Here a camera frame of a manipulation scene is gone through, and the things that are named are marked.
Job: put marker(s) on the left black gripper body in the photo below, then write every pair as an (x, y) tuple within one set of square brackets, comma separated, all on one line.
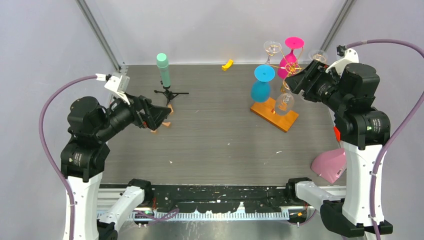
[(124, 114)]

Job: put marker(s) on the gold wire glass rack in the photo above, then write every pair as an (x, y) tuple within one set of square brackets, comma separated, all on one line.
[(288, 66)]

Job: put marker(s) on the red small block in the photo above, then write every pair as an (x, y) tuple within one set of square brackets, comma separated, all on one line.
[(337, 133)]

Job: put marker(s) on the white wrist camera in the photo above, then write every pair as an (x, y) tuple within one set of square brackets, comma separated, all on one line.
[(117, 83), (346, 56)]

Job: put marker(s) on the pink wine glass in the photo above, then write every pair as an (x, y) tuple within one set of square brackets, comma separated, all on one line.
[(295, 41)]

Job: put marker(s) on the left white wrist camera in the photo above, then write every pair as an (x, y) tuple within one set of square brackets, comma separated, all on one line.
[(117, 83)]

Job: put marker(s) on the clear back-left wine glass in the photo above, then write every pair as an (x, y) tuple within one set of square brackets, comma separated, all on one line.
[(271, 48)]

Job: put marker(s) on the orange wooden rack base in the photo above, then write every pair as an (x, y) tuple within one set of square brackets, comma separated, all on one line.
[(267, 111)]

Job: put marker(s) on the clear back-right wine glass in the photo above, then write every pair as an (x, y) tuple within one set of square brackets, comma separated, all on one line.
[(318, 55)]

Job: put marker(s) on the black front rail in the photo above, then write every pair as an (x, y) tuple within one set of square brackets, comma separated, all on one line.
[(220, 199)]

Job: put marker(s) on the blue wine glass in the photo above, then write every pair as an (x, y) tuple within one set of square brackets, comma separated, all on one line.
[(261, 89)]

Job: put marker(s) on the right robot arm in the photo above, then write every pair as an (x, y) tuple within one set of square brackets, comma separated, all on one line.
[(364, 131)]

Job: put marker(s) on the small wooden blocks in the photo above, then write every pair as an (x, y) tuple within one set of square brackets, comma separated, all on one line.
[(165, 123)]

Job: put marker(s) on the clear plain wine glass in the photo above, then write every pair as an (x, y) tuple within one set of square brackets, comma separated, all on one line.
[(284, 104)]

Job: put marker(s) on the yellow curved block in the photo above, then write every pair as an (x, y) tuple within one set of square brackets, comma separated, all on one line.
[(228, 64)]

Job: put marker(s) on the black tripod stand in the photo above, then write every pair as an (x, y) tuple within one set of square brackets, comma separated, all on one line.
[(170, 95)]

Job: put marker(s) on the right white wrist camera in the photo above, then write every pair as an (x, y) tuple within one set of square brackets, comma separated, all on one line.
[(346, 56)]

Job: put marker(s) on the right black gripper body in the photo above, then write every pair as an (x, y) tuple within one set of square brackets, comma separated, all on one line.
[(324, 86)]

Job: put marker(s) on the mint green microphone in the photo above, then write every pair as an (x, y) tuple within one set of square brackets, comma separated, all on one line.
[(162, 63)]

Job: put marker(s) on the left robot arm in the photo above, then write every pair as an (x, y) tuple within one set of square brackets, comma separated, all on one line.
[(91, 126)]

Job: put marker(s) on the pink dustpan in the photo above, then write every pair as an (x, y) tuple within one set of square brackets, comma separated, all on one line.
[(330, 165)]

